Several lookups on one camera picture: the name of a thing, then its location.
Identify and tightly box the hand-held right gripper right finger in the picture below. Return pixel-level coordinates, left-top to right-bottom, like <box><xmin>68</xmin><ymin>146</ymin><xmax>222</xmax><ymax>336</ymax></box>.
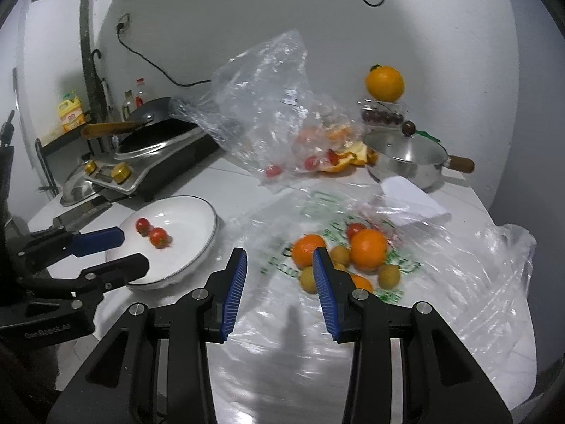
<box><xmin>313</xmin><ymin>246</ymin><xmax>515</xmax><ymax>424</ymax></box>

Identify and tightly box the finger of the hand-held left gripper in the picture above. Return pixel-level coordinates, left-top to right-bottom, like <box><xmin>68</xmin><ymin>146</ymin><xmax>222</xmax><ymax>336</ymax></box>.
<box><xmin>18</xmin><ymin>253</ymin><xmax>151</xmax><ymax>314</ymax></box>
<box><xmin>18</xmin><ymin>226</ymin><xmax>125</xmax><ymax>275</ymax></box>

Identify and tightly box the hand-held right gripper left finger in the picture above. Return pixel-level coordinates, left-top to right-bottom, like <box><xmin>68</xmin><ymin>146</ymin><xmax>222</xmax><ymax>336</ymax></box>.
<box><xmin>53</xmin><ymin>247</ymin><xmax>248</xmax><ymax>424</ymax></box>

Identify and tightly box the large orange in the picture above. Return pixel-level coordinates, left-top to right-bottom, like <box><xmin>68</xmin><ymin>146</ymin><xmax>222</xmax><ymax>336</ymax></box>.
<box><xmin>350</xmin><ymin>228</ymin><xmax>389</xmax><ymax>271</ymax></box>

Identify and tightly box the white plate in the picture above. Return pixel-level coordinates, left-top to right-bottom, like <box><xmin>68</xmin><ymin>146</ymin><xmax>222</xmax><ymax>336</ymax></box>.
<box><xmin>105</xmin><ymin>195</ymin><xmax>219</xmax><ymax>292</ymax></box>

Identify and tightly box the green printed plastic bag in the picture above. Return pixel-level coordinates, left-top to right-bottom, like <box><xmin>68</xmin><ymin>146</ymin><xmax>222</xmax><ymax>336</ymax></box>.
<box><xmin>227</xmin><ymin>188</ymin><xmax>538</xmax><ymax>407</ymax></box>

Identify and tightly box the kitchen knife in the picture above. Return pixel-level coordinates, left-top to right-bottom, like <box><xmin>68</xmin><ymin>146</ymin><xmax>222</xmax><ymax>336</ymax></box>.
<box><xmin>52</xmin><ymin>198</ymin><xmax>113</xmax><ymax>230</ymax></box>

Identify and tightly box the steel wok lid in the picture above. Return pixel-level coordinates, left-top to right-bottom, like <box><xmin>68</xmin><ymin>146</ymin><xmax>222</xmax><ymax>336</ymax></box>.
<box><xmin>60</xmin><ymin>155</ymin><xmax>107</xmax><ymax>207</ymax></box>

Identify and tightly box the black shelf rack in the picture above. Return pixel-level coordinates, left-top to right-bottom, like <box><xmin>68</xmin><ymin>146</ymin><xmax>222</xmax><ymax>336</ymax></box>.
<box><xmin>34</xmin><ymin>110</ymin><xmax>115</xmax><ymax>195</ymax></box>

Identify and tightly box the steel induction cooker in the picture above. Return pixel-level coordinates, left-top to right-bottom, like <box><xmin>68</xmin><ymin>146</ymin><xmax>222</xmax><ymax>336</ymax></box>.
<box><xmin>84</xmin><ymin>117</ymin><xmax>221</xmax><ymax>201</ymax></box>

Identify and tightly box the white folded paper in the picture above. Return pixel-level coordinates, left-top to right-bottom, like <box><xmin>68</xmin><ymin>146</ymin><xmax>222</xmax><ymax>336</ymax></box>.
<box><xmin>380</xmin><ymin>176</ymin><xmax>452</xmax><ymax>226</ymax></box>

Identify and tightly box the yellow detergent bottle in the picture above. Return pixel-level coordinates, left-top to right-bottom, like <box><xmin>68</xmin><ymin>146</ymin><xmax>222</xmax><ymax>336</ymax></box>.
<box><xmin>59</xmin><ymin>90</ymin><xmax>84</xmax><ymax>132</ymax></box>

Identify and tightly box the orange peel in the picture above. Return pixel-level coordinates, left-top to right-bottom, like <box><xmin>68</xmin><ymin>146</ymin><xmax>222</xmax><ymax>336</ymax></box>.
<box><xmin>304</xmin><ymin>126</ymin><xmax>378</xmax><ymax>174</ymax></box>

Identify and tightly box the steel pot lid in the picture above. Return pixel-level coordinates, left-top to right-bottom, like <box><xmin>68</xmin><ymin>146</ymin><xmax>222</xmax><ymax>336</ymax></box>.
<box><xmin>362</xmin><ymin>120</ymin><xmax>448</xmax><ymax>169</ymax></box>

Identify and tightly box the black hooked umbrella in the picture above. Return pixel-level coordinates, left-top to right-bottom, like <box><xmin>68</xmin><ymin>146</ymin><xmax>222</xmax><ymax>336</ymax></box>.
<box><xmin>89</xmin><ymin>48</ymin><xmax>111</xmax><ymax>113</ymax></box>

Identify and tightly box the clear box of dark fruit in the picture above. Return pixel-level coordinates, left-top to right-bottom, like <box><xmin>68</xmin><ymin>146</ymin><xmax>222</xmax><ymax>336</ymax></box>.
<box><xmin>358</xmin><ymin>99</ymin><xmax>407</xmax><ymax>126</ymax></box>

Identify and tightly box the dark vertical pipe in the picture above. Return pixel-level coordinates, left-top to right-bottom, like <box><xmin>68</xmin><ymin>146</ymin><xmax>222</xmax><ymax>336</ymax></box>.
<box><xmin>79</xmin><ymin>0</ymin><xmax>106</xmax><ymax>151</ymax></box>

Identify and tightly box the clear plastic bag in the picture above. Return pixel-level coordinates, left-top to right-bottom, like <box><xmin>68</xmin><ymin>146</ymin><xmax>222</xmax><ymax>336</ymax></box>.
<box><xmin>170</xmin><ymin>30</ymin><xmax>376</xmax><ymax>195</ymax></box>

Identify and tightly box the orange with green stem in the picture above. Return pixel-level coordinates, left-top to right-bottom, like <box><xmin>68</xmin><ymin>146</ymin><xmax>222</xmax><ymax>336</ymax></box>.
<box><xmin>365</xmin><ymin>65</ymin><xmax>405</xmax><ymax>102</ymax></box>

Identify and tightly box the black wok with wooden handle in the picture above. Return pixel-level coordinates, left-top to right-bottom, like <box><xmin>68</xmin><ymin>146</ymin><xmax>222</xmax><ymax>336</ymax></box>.
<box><xmin>82</xmin><ymin>96</ymin><xmax>199</xmax><ymax>142</ymax></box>

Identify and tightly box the steel pot with wooden handle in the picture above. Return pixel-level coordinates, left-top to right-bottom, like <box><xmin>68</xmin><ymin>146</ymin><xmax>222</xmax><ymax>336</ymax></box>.
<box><xmin>366</xmin><ymin>150</ymin><xmax>475</xmax><ymax>193</ymax></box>

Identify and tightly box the black power cable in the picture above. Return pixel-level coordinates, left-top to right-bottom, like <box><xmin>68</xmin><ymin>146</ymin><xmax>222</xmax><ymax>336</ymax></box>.
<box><xmin>117</xmin><ymin>24</ymin><xmax>212</xmax><ymax>87</ymax></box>

